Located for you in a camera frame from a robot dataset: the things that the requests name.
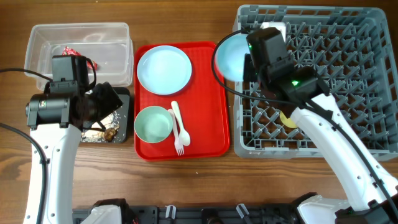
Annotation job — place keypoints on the rice and food scraps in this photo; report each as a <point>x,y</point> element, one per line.
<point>104,131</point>

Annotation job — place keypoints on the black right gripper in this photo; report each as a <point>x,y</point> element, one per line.
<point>248,69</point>

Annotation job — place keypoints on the grey dishwasher rack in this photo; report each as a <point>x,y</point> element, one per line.
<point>351,50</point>

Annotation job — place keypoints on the yellow plastic cup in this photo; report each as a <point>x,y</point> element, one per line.
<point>288,122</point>

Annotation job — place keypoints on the white plastic fork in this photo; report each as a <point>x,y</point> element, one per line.
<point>178,145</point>

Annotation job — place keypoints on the light blue plate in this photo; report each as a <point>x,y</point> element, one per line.
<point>164,70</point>

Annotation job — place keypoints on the light blue bowl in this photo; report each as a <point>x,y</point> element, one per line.
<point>230,57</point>

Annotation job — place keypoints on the clear plastic bin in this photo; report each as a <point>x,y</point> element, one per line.
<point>108,44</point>

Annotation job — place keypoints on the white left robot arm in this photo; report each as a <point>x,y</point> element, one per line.
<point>56,120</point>

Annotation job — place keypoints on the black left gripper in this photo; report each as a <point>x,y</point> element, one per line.
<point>111,101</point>

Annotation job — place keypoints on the red snack wrapper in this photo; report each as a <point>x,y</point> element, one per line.
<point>70,51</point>

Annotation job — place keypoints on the black plastic tray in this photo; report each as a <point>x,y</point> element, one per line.
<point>123,111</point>

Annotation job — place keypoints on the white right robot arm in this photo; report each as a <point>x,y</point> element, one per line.
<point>300,93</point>

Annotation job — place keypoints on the mint green bowl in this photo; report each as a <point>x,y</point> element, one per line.
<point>153,124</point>

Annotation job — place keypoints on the red serving tray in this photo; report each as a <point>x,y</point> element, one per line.
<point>202,104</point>

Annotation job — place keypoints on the white plastic spoon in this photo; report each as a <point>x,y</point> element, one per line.
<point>183,135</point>

